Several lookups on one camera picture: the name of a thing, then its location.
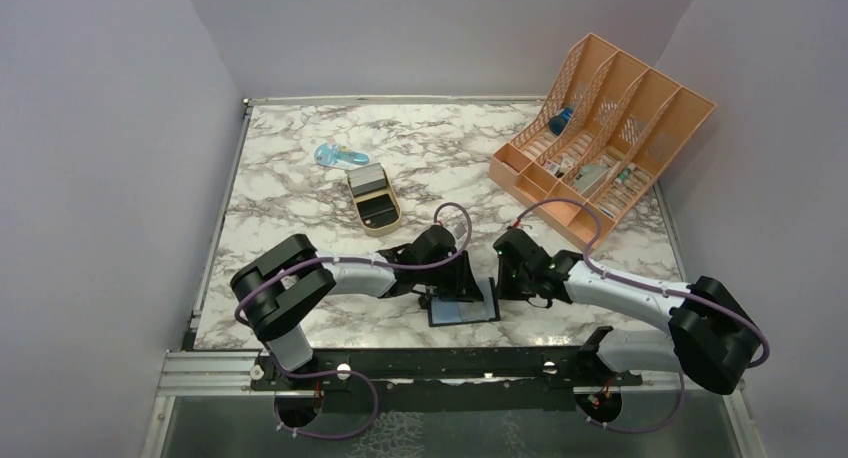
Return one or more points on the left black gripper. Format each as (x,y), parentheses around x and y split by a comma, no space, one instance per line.
(463,286)

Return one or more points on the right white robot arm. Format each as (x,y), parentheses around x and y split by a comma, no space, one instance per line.
(698,329)

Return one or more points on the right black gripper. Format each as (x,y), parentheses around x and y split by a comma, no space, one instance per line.
(505,290)

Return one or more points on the blue blister pack item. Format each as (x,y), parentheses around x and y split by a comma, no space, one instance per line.
(339,157)

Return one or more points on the small box in rack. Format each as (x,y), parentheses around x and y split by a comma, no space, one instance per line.
(560,166)

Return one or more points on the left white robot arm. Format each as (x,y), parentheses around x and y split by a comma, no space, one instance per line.
(276,291)

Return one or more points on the orange file organizer rack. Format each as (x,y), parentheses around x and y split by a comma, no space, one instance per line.
(625,111)

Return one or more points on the black card holder wallet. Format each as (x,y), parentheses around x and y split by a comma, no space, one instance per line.
(443,312)

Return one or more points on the grey pouch in rack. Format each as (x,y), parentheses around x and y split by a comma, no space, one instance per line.
(589,179)

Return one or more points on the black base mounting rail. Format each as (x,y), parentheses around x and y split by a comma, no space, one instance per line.
(345,380)

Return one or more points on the blue round object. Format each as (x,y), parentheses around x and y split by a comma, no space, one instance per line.
(558,122)

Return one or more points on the gold oval tray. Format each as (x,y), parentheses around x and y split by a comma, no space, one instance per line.
(379,212)

